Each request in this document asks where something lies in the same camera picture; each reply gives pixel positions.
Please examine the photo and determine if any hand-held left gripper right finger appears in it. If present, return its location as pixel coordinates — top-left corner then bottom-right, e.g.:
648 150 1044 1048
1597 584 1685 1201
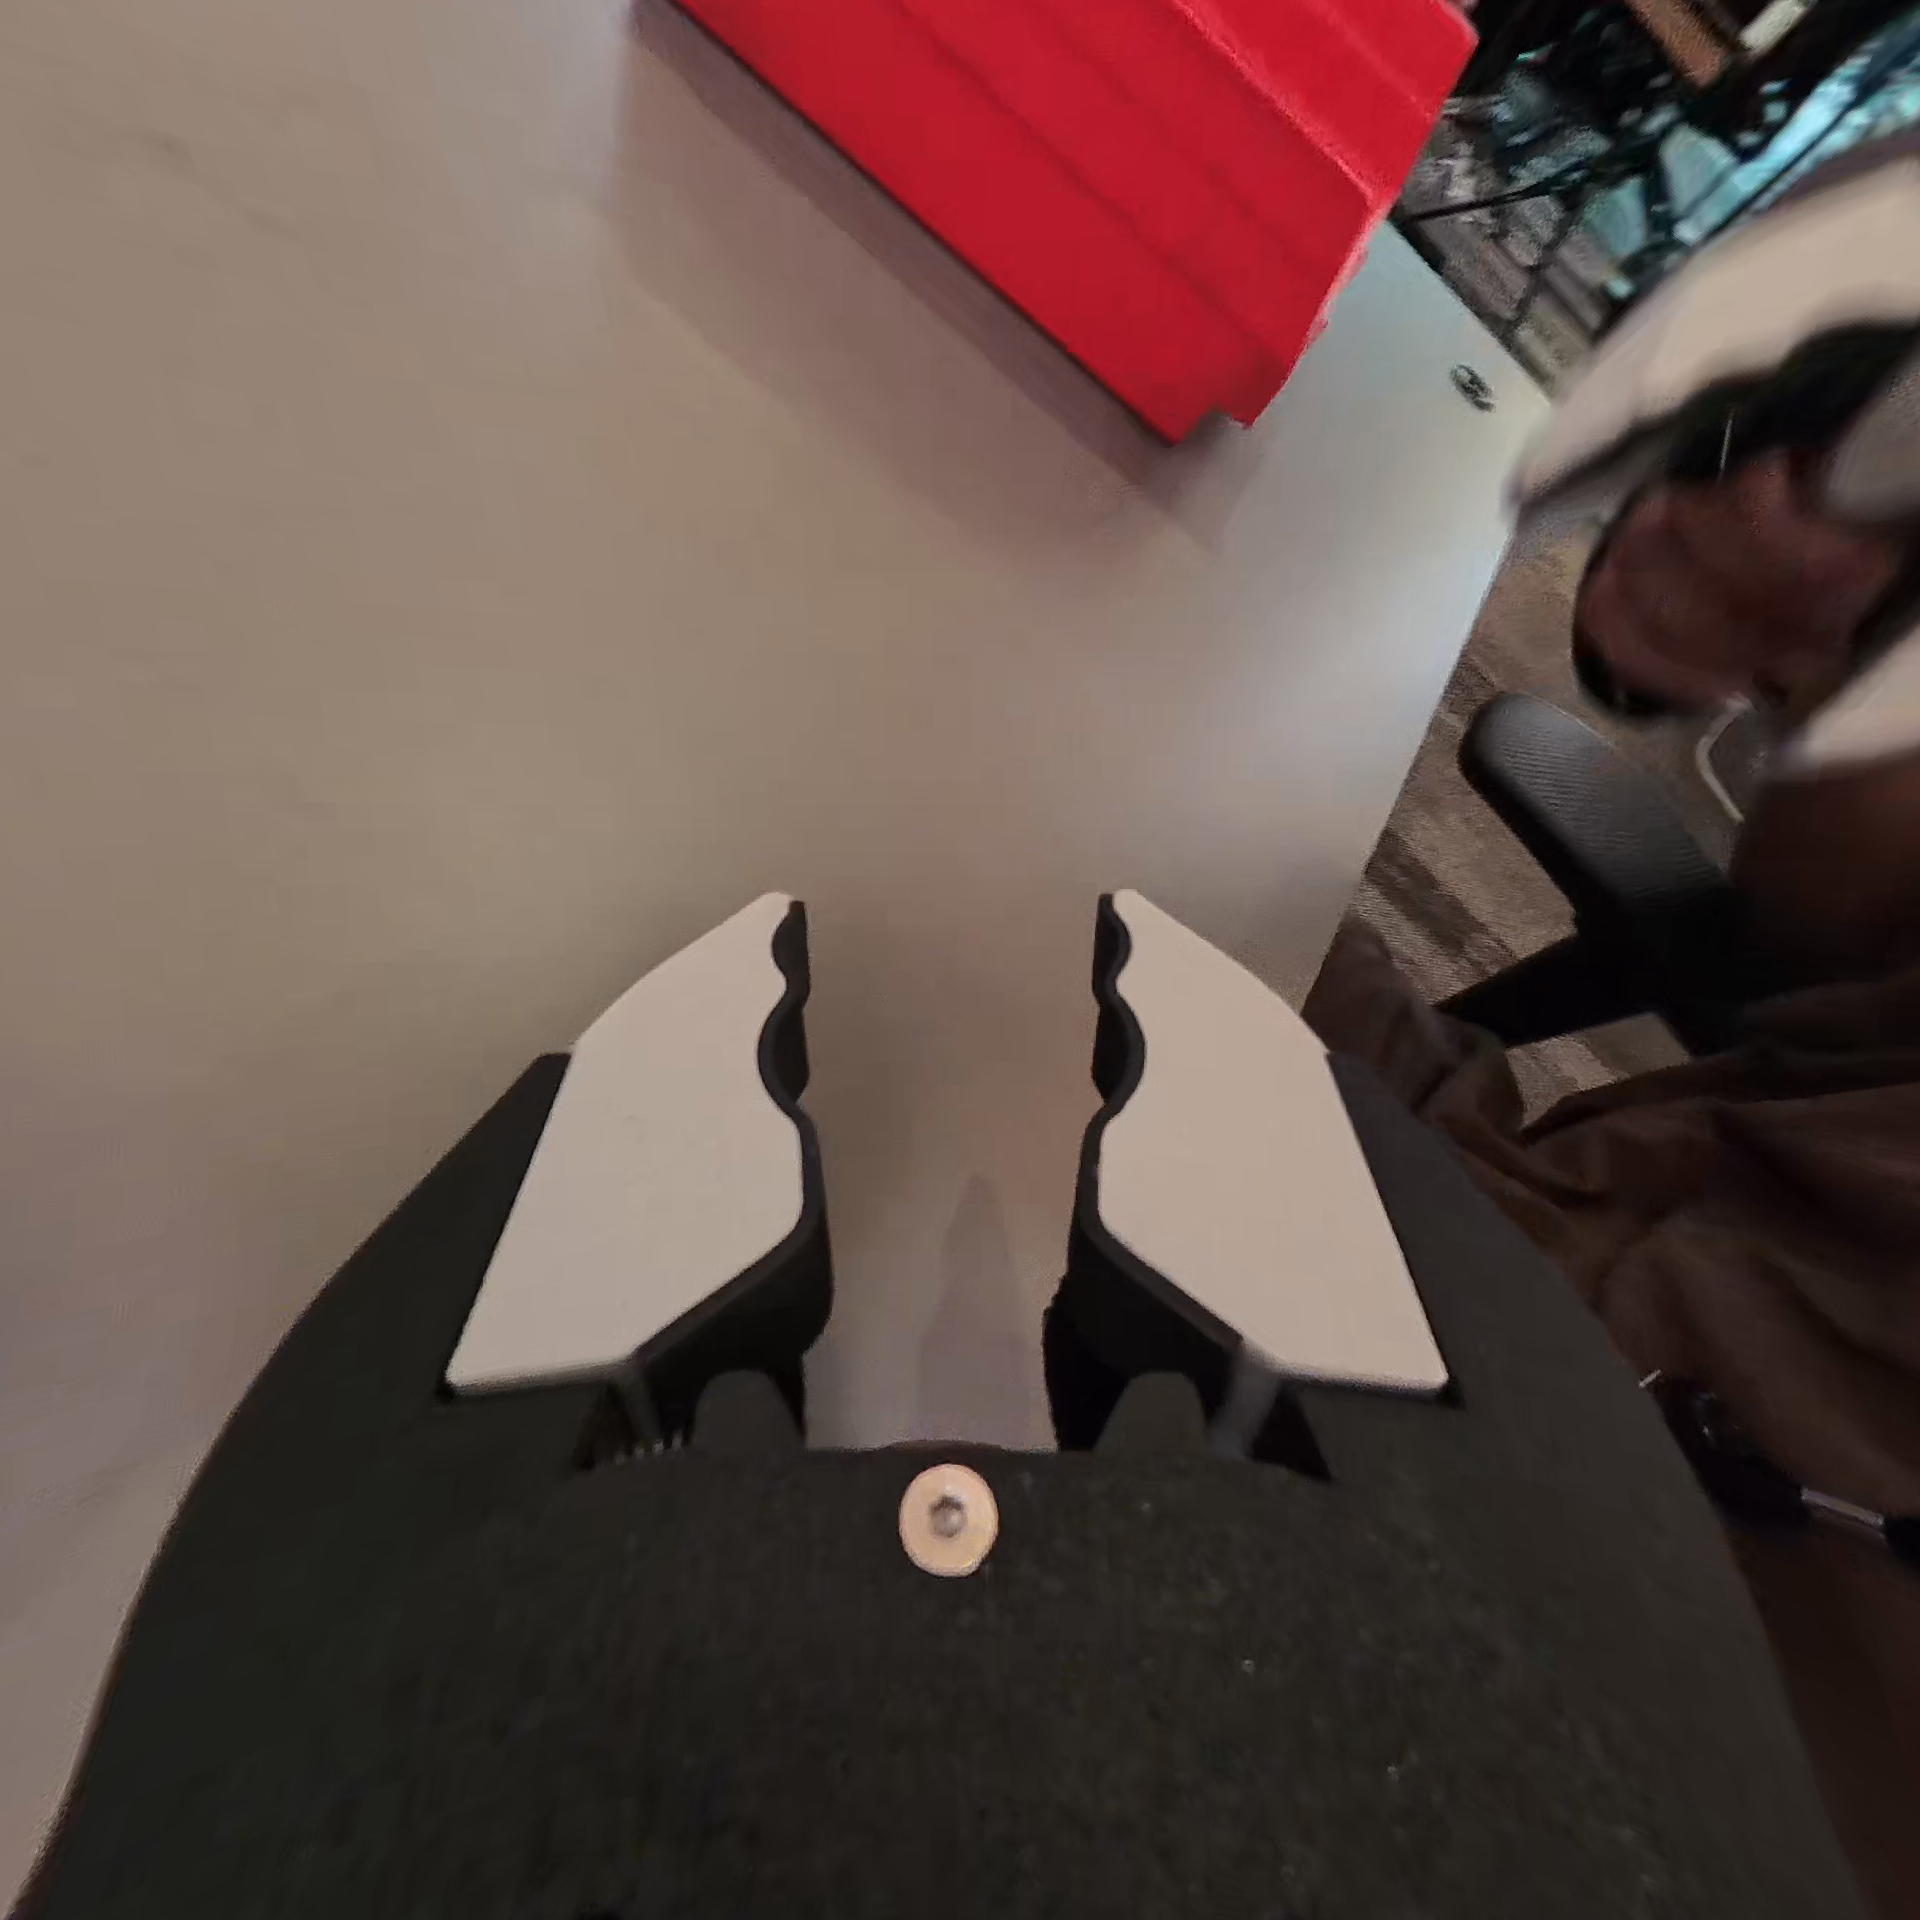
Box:
1044 891 1452 1417

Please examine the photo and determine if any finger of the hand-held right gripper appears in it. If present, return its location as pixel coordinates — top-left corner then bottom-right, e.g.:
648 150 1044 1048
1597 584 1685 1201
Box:
1506 150 1920 548

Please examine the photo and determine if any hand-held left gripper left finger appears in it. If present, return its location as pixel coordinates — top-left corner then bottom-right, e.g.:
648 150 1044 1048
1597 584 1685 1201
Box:
448 891 836 1417

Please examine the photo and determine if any red plastic bin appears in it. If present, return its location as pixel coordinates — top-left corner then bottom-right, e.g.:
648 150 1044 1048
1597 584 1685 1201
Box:
665 0 1482 445

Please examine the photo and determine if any grey desk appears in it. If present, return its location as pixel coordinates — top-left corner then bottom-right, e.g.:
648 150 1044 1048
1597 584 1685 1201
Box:
0 0 1562 1802

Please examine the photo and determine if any person's right hand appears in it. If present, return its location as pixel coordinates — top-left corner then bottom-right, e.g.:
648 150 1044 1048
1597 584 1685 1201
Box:
1570 466 1920 722

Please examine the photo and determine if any black office chair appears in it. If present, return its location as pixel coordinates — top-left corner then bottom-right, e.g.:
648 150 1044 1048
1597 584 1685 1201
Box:
1440 696 1772 1051

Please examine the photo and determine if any person's brown clothing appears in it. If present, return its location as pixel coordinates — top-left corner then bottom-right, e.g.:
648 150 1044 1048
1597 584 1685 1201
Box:
1305 749 1920 1920

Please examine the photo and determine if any black chest strap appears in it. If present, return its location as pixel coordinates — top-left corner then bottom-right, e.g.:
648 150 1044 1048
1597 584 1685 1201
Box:
1649 1380 1920 1562

